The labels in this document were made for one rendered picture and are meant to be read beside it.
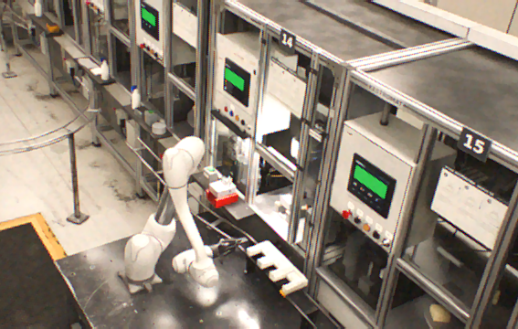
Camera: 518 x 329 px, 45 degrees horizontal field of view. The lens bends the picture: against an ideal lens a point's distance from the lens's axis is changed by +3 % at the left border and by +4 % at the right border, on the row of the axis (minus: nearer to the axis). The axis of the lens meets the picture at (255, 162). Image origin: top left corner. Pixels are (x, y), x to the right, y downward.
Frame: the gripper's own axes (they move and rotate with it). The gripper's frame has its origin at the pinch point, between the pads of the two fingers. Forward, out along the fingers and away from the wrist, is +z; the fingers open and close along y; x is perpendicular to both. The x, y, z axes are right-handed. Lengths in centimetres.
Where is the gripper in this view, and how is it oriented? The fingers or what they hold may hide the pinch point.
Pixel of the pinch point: (240, 241)
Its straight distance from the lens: 344.1
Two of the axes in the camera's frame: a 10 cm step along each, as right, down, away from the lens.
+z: 8.3, -2.4, 5.1
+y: 0.8, -8.5, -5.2
